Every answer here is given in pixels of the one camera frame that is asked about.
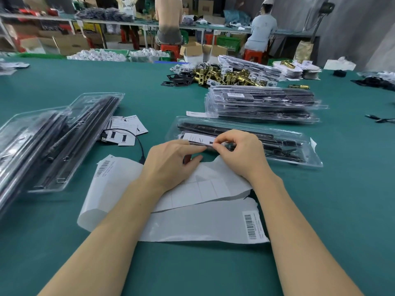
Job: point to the person's left hand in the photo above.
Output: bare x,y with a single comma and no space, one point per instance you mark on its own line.
165,168

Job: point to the person's right hand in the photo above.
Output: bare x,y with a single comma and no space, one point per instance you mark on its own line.
247,157

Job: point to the person's right thumb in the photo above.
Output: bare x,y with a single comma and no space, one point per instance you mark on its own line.
226,153

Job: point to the person's left thumb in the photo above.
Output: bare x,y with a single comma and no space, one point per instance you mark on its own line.
194,159

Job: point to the clear blister pack black hardware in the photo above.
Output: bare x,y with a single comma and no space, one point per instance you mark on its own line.
284,144

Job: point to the person's right forearm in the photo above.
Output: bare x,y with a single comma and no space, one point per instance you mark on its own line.
296,240

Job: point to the person's left forearm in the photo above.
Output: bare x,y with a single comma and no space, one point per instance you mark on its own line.
105,237

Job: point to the white sticker backing sheet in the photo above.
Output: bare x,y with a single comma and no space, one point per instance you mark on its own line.
213,184

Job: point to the white paper card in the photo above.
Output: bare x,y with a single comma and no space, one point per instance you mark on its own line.
196,114

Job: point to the neat stack of blister packs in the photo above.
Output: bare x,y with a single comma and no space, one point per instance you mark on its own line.
262,103

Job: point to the grey barcode label sheet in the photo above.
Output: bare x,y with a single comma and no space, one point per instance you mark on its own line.
200,223

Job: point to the pile of white tag cards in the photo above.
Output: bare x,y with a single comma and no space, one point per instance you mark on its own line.
128,127

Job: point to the pile of brass latches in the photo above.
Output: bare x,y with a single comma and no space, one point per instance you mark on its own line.
228,77

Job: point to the black metal plates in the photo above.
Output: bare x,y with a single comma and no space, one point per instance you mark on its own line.
177,80

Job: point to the loose heap of blister packs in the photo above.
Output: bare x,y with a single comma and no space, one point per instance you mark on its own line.
247,66

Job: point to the white curled barcode label sheet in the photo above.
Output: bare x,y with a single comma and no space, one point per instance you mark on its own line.
108,184

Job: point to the pile of small plastic bags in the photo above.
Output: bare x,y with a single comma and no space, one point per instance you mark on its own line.
183,68

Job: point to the single brass latch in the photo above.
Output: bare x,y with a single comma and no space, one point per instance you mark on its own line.
298,86

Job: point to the white cardboard box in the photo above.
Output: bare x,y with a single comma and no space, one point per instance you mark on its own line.
192,52
214,53

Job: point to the red plastic stool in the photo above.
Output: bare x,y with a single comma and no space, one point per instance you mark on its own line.
254,55
171,50

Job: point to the brass cylinder knob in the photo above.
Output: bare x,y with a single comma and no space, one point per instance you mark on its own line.
287,64

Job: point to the green plastic crate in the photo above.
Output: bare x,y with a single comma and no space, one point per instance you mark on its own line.
228,43

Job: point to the stack of white printed cards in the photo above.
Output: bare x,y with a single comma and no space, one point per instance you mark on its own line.
304,70

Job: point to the pile of white round parts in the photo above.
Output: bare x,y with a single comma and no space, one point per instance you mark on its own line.
148,53
95,55

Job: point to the tall stack of blister packs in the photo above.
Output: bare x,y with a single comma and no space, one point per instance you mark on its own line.
77,141

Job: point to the brown paper bag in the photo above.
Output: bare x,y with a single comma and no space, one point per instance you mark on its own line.
304,50

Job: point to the blue plastic bag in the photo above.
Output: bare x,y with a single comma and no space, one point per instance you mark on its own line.
237,16

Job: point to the small black pouch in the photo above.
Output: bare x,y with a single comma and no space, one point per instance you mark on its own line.
340,73

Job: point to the white plastic bag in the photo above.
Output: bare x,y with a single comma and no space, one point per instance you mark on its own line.
339,64

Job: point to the brown cardboard carton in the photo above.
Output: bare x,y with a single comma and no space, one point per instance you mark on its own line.
205,7

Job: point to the pile of black bagged parts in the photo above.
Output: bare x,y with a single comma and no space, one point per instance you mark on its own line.
375,80

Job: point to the brown cardboard box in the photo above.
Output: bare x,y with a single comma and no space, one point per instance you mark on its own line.
71,43

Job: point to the pile of dark packets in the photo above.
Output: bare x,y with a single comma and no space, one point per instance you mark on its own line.
105,14

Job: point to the slanted stack of blister packs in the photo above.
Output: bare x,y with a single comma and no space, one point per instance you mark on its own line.
21,151

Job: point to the long work bench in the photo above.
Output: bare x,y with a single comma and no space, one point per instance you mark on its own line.
46,17

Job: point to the stack of papers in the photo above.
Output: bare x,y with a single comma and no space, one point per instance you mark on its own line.
10,67

